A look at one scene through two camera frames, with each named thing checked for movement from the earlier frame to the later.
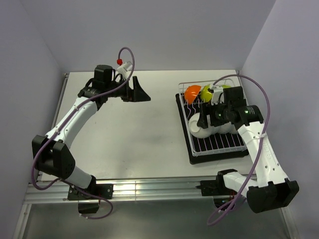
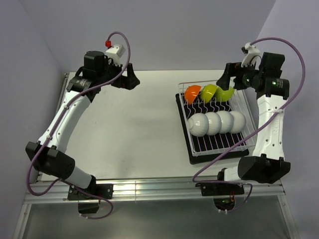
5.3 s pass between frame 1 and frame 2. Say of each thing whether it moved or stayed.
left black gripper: moved
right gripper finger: moved
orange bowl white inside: stayed
